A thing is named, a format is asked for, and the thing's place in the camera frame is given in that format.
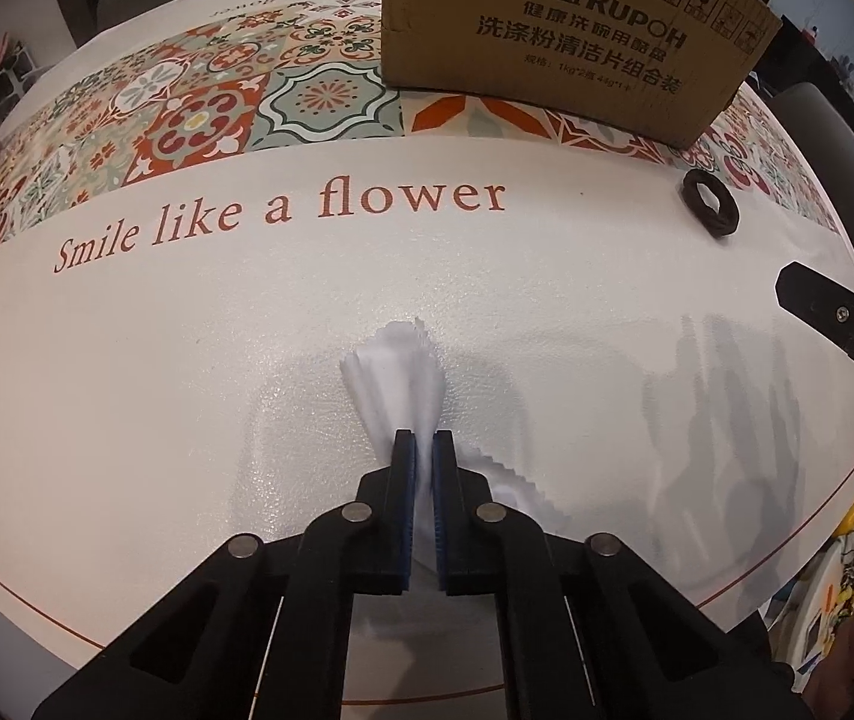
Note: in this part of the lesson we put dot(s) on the printed tile pattern tablecloth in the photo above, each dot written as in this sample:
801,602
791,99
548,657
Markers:
172,390

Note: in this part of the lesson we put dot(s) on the black hair scrunchie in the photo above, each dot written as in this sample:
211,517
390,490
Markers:
708,202

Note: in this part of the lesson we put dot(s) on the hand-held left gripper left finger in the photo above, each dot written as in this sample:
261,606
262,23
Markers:
406,496

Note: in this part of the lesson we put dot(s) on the white zigzag edge cloth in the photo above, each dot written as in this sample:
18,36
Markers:
397,375

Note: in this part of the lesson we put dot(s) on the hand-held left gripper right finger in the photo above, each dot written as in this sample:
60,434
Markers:
443,496

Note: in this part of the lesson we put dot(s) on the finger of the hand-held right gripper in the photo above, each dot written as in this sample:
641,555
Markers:
832,307

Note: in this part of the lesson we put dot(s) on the cardboard box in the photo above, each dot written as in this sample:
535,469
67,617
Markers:
547,22

